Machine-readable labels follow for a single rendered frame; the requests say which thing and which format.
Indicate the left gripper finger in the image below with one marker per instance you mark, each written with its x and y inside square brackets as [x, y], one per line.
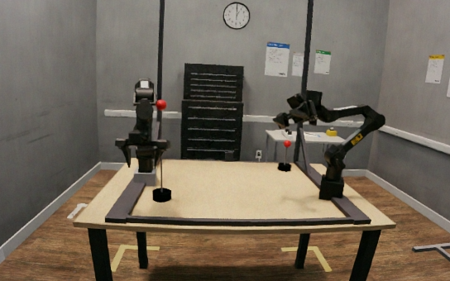
[301, 111]
[279, 120]

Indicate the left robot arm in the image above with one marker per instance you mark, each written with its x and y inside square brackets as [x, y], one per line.
[335, 154]

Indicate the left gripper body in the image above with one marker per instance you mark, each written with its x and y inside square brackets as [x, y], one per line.
[312, 112]

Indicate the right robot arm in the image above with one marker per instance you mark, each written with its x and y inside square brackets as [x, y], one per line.
[143, 112]

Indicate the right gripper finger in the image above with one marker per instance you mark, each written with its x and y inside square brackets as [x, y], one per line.
[127, 152]
[159, 153]

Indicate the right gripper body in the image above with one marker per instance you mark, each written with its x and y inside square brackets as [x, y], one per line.
[161, 144]

